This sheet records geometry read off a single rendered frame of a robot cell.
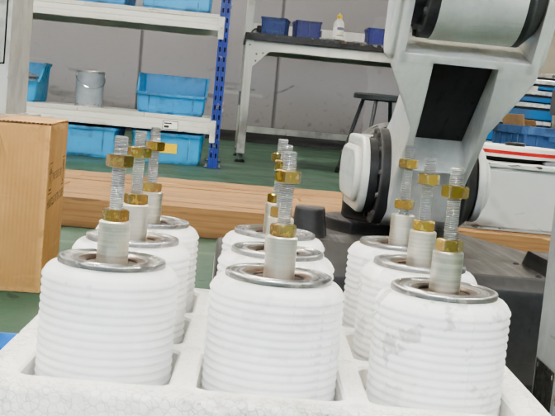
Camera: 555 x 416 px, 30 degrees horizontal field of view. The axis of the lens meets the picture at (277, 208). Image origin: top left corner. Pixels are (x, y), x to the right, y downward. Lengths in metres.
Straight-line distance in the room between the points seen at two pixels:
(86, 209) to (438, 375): 2.10
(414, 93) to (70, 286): 0.72
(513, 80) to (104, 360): 0.78
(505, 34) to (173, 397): 0.75
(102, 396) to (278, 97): 8.50
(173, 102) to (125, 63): 3.75
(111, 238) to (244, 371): 0.13
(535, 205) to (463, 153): 1.48
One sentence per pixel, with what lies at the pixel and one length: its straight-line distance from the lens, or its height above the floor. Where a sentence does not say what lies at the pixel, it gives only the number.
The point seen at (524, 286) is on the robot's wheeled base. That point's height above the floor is 0.18.
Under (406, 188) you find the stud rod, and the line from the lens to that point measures 0.97.
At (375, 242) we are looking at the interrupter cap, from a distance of 0.96.
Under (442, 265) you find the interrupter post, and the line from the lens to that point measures 0.73.
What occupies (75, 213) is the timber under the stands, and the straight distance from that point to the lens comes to 2.75.
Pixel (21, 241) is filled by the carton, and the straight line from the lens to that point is 1.87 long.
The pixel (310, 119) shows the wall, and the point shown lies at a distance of 9.17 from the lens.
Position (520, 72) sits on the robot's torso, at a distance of 1.33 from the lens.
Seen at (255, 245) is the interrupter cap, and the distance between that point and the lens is 0.87.
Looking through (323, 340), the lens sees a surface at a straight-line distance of 0.71.
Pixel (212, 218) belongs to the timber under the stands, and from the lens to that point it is 2.73.
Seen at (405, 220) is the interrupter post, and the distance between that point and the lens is 0.96.
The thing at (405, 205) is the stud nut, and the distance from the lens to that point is 0.97.
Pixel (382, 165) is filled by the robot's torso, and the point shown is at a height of 0.30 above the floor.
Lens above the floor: 0.37
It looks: 6 degrees down
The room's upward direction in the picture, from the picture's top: 5 degrees clockwise
